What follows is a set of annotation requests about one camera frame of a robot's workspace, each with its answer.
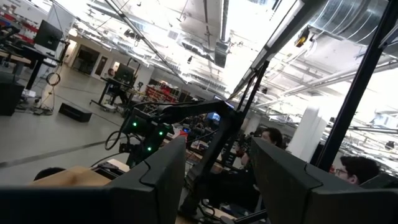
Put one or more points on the black rig frame pole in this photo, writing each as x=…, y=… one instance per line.
x=357, y=87

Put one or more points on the red storage shelf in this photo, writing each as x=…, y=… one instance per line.
x=161, y=93

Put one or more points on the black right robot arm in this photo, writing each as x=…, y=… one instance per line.
x=222, y=130

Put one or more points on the black cabinet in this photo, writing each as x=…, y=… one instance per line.
x=11, y=96

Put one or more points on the black computer monitor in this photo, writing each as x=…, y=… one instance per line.
x=48, y=35
x=123, y=73

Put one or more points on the silver ventilation duct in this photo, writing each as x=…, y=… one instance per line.
x=348, y=18

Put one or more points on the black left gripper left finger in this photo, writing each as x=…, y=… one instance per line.
x=149, y=193

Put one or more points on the rig light bar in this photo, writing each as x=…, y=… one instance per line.
x=267, y=49

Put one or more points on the black standing desk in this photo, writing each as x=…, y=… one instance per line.
x=104, y=93

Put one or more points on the person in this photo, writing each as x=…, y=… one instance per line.
x=360, y=168
x=273, y=137
x=116, y=90

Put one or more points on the black office desk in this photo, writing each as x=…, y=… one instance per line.
x=34, y=57

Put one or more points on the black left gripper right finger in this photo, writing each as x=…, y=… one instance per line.
x=295, y=193

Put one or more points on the black floor box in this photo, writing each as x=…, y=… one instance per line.
x=74, y=112

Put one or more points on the black metal table frame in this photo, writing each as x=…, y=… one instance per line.
x=109, y=169

